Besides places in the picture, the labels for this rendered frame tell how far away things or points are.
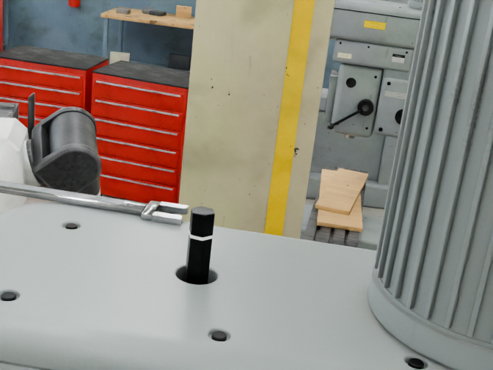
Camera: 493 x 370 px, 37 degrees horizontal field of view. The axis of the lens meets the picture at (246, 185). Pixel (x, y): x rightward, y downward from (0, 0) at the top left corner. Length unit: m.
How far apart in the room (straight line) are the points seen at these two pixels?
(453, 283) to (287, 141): 1.86
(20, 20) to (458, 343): 10.08
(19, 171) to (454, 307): 0.99
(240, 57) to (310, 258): 1.68
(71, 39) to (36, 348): 9.76
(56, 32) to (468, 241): 9.91
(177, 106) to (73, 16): 5.11
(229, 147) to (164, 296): 1.82
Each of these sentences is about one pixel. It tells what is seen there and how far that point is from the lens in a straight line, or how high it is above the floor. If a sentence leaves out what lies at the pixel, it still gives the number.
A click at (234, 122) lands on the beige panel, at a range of 2.40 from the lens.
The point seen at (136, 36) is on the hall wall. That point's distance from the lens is 10.02.
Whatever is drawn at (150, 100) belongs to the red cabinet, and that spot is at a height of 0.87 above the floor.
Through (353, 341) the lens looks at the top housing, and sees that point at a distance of 0.60.
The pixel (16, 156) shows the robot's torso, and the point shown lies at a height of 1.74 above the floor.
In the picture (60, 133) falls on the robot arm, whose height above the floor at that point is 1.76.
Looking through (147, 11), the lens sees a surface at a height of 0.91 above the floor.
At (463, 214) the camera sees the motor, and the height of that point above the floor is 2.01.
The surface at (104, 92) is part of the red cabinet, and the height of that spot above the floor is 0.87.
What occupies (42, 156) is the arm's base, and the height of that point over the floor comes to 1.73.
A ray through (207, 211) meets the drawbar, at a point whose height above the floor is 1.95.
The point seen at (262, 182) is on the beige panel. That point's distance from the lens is 2.45.
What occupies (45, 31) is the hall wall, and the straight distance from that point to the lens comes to 10.41.
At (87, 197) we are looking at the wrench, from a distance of 0.79.
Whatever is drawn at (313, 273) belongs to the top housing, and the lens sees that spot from 0.69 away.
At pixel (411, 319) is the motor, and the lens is 0.59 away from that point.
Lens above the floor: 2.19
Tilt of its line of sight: 20 degrees down
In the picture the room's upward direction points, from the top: 7 degrees clockwise
